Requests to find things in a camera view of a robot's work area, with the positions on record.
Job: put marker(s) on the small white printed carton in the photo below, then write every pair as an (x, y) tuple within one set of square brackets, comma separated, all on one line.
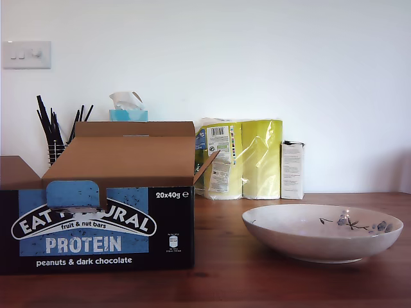
[(293, 170)]

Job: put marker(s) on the white tissue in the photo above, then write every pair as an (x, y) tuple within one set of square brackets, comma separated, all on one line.
[(123, 99)]

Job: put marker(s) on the yellow paper towel pack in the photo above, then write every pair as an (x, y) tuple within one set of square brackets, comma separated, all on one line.
[(257, 160)]

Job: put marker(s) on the white floral ceramic plate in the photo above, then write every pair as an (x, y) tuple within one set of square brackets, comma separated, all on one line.
[(321, 244)]

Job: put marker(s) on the Eat Natural carton box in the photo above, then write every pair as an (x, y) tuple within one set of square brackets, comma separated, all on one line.
[(112, 224)]

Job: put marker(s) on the teal tissue box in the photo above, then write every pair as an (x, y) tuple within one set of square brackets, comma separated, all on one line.
[(128, 116)]

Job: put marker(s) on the black reed stick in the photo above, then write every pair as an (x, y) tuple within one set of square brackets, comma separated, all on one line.
[(89, 112), (81, 112), (72, 128), (43, 123), (51, 114), (48, 117)]

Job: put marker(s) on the white wall light switch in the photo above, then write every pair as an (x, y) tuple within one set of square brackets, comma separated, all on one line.
[(27, 55)]

